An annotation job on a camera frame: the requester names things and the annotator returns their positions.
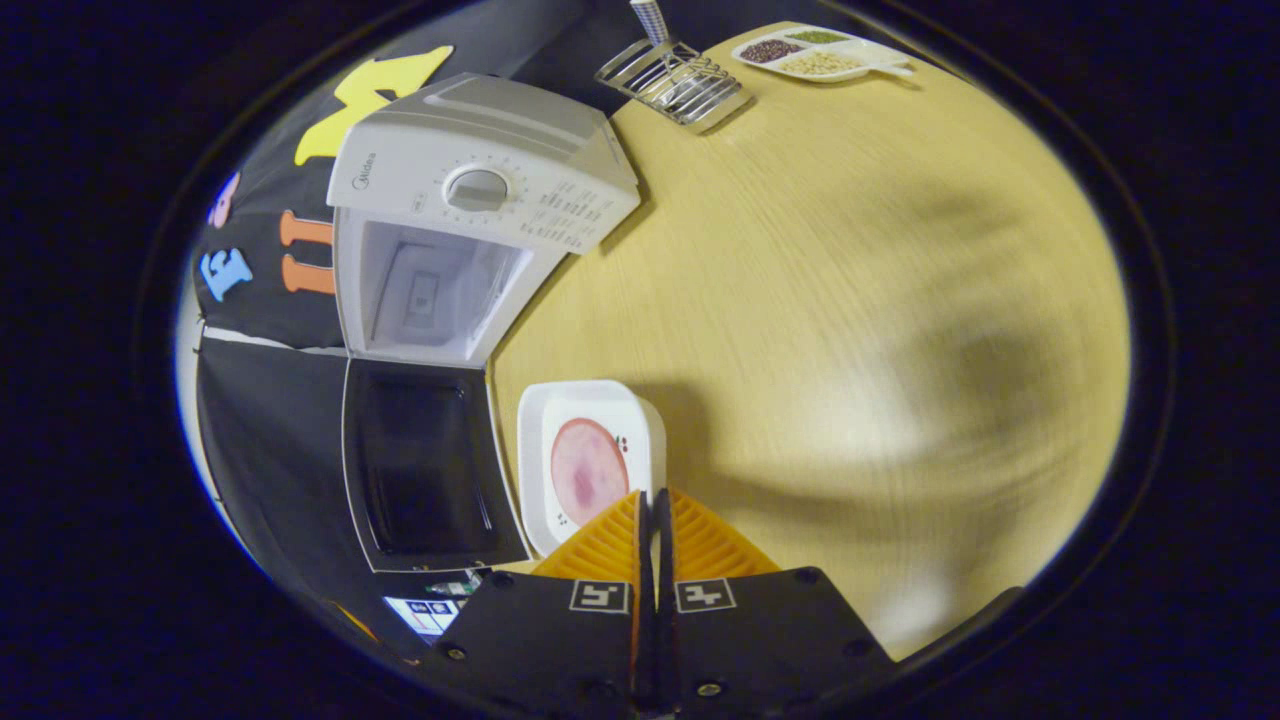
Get white square plate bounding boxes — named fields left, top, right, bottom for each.
left=516, top=379, right=668, bottom=559

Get pink ham slice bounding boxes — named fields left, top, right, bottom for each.
left=549, top=417, right=631, bottom=528

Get metal wire basket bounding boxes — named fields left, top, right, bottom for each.
left=594, top=38, right=753, bottom=136

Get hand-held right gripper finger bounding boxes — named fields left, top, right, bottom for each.
left=420, top=488, right=656, bottom=716
left=655, top=488, right=896, bottom=716

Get lit computer screen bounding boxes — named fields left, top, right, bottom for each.
left=383, top=595, right=463, bottom=641

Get white divided bean dish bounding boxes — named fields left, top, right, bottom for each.
left=730, top=25, right=916, bottom=83

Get white microwave oven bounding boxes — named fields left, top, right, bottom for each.
left=326, top=72, right=642, bottom=574

